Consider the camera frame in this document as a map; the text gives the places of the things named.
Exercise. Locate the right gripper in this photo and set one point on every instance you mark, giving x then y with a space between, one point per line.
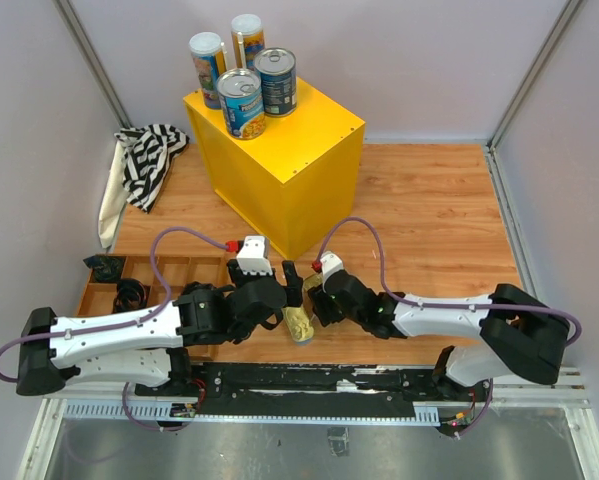
322 306

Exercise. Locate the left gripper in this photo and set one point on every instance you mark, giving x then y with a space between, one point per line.
294 284

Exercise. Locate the gold sardine tin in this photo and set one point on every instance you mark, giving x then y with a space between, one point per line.
299 324
312 285

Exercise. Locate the corn can with pull tab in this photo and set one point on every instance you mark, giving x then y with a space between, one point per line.
240 96

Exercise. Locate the blue short can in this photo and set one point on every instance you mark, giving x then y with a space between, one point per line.
276 68

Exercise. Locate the tall can orange label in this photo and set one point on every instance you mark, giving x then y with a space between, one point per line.
208 55

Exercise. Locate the tall can mixed beans label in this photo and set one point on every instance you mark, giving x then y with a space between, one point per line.
248 39

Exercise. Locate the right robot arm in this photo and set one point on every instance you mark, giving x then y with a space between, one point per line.
514 332

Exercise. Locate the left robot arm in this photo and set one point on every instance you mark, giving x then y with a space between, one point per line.
148 347

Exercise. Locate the yellow cabinet box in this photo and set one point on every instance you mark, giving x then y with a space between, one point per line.
294 182

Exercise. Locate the wooden compartment tray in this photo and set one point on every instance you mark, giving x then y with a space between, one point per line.
179 271

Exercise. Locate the dark patterned rolled cloth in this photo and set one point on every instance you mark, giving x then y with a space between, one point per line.
104 268

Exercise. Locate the cream canvas bag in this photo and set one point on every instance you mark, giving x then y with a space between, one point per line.
114 199

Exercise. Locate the striped black white cloth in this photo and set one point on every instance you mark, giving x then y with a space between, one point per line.
148 153

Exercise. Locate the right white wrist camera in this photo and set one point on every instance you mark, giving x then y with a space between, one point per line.
327 264

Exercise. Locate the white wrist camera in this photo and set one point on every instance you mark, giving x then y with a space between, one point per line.
251 256
327 264

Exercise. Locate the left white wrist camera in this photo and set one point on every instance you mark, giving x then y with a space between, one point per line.
251 256

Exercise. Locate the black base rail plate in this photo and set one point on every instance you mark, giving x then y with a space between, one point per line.
311 390

